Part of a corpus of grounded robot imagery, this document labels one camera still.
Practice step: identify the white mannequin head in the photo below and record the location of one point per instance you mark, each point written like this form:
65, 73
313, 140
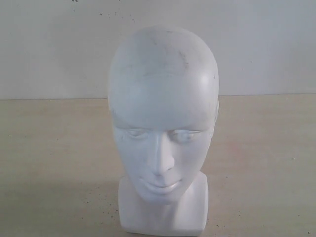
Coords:
163, 98

